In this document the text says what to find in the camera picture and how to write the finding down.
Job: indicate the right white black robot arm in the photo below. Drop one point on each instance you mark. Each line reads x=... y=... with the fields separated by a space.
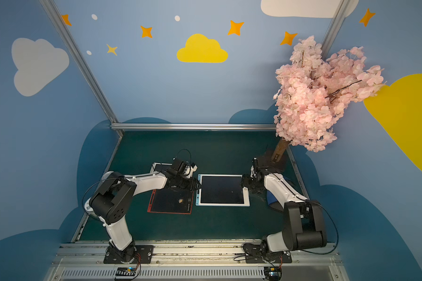
x=303 y=219

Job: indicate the small circuit board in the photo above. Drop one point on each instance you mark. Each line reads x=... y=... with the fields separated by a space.
x=125 y=274
x=272 y=273

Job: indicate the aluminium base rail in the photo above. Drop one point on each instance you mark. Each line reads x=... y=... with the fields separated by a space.
x=194 y=260

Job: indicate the white frame drawing tablet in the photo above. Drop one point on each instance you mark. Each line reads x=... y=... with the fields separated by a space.
x=159 y=167

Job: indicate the pink cherry blossom tree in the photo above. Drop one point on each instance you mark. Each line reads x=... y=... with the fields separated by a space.
x=314 y=93

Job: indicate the white blue drawing tablet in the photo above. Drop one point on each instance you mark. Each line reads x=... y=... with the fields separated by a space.
x=222 y=190

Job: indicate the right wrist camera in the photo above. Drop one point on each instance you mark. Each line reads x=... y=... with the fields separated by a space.
x=256 y=169

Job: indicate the blue wiping cloth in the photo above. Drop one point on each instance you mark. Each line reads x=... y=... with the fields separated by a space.
x=273 y=203

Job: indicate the right small circuit board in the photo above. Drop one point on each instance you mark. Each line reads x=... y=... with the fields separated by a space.
x=272 y=273

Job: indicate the left small circuit board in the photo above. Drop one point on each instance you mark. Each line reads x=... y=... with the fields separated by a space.
x=125 y=274

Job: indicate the red frame drawing tablet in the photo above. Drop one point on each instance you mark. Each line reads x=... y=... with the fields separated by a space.
x=171 y=201

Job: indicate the dark square tree base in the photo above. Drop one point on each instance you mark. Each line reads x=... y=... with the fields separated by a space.
x=275 y=166

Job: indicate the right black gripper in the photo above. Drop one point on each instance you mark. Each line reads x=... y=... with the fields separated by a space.
x=251 y=182

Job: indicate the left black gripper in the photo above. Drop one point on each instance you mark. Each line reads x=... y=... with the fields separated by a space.
x=188 y=182

